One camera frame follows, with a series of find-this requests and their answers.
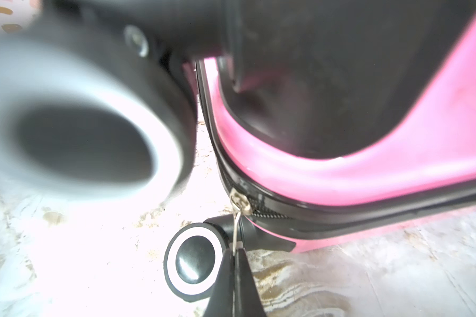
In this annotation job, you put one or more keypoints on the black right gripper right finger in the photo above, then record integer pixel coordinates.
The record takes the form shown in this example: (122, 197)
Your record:
(247, 301)

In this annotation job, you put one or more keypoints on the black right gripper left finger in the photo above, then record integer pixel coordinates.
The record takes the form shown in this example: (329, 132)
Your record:
(221, 303)

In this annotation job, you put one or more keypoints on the silver zipper pull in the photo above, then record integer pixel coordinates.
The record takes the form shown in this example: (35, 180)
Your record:
(241, 206)

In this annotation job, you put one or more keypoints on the pink hard-shell kids suitcase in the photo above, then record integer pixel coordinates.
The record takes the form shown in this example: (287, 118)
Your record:
(332, 117)

